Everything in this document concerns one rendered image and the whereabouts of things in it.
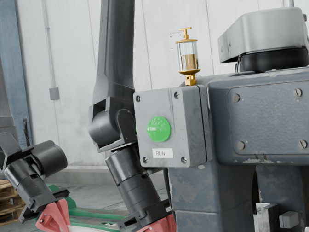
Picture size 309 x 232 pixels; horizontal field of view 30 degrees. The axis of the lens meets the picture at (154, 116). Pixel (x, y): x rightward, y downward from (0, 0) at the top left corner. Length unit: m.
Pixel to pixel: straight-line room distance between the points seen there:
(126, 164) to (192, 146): 0.32
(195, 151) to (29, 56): 8.76
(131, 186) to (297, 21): 0.38
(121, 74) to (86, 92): 7.43
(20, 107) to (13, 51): 0.87
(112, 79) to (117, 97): 0.03
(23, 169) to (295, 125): 0.73
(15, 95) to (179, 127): 8.64
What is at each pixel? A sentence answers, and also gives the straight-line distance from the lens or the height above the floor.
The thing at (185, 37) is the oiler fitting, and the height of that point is 1.39.
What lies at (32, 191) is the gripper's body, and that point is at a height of 1.15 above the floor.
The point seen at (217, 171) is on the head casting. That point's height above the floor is 1.23.
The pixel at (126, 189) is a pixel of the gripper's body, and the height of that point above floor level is 1.17.
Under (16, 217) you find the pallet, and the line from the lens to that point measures 6.75.
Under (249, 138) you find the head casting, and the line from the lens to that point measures 0.65.
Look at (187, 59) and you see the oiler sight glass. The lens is 0.72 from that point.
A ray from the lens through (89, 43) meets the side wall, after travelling 8.33.
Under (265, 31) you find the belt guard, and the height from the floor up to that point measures 1.39.
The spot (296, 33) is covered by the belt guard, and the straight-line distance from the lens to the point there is 0.78.
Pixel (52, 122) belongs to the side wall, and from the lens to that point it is 9.08.
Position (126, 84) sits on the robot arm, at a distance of 0.99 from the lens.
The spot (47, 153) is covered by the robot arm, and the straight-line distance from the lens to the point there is 1.26.
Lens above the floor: 1.33
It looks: 3 degrees down
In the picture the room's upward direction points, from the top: 6 degrees counter-clockwise
